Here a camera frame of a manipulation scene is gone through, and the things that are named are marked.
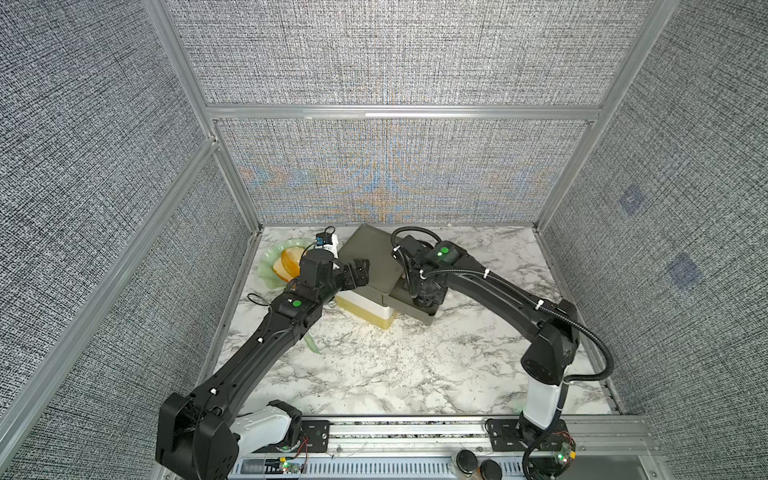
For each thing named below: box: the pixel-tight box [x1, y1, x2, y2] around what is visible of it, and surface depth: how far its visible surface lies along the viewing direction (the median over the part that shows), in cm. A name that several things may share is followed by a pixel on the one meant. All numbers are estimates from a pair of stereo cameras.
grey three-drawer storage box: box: [335, 224, 439, 329], surface depth 84 cm
